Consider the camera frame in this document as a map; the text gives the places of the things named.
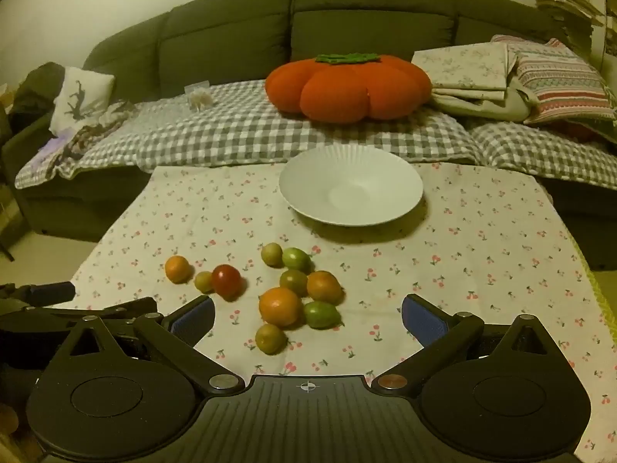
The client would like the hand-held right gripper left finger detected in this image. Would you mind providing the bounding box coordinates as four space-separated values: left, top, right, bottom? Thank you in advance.
48 294 244 394

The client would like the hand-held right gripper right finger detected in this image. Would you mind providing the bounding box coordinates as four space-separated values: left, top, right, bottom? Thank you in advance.
371 293 573 391

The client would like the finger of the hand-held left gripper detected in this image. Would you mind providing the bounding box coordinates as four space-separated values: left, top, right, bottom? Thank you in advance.
0 298 158 336
0 282 77 306

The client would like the red tomato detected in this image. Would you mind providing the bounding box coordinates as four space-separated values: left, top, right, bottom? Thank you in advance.
211 264 243 300

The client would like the olive orange tomato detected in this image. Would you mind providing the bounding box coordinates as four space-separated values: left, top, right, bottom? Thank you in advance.
255 323 287 355

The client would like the large orange tomato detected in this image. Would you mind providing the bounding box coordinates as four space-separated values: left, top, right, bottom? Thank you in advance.
259 287 303 326

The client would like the olive green tomato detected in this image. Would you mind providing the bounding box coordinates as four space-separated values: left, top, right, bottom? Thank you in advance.
280 269 309 297

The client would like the white ribbed plate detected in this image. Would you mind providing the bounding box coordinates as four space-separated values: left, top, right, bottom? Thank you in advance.
278 145 424 226

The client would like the cherry print tablecloth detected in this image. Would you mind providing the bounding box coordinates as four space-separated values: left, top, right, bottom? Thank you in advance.
70 161 613 463

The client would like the brown patterned cloth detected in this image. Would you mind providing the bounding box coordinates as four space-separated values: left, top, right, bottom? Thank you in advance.
31 100 136 174

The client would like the white printed cushion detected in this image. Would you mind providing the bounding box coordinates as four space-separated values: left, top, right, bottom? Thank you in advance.
49 66 116 132

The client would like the grey checked blanket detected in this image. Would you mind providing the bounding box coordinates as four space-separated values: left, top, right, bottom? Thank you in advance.
14 79 617 190

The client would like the dark green cloth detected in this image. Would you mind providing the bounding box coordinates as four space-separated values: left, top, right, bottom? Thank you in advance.
10 62 66 121

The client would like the beige folded cloth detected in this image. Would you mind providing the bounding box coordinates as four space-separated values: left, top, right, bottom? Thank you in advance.
430 77 536 123

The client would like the clear plastic container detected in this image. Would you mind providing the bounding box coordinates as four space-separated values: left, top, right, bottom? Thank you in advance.
184 81 214 111

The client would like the orange pumpkin cushion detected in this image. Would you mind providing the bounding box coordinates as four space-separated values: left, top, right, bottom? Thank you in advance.
265 53 433 122

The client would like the folded floral sheet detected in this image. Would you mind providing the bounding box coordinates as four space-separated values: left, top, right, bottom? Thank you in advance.
411 42 519 103

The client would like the striped patterned pillow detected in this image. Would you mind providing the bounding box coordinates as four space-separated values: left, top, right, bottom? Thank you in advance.
492 35 617 126

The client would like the green sofa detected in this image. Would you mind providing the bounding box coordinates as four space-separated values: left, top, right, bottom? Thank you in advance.
10 0 617 271

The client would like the stack of papers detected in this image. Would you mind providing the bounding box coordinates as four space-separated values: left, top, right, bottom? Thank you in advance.
535 0 609 59

